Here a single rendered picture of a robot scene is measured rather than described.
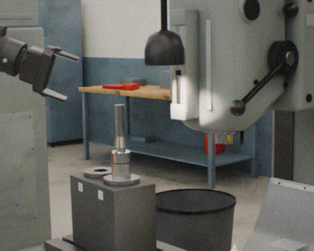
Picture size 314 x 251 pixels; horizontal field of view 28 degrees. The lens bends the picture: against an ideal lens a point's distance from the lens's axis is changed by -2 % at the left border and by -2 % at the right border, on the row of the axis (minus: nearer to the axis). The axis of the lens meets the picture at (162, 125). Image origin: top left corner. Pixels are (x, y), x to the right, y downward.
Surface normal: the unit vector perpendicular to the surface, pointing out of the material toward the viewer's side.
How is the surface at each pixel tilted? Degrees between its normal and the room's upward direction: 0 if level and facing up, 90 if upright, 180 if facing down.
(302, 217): 63
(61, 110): 90
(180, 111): 90
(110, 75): 90
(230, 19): 90
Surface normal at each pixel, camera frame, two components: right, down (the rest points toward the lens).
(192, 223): -0.04, 0.21
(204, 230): 0.18, 0.20
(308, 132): -0.74, 0.11
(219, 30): -0.33, 0.14
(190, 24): 0.67, 0.10
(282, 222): -0.67, -0.35
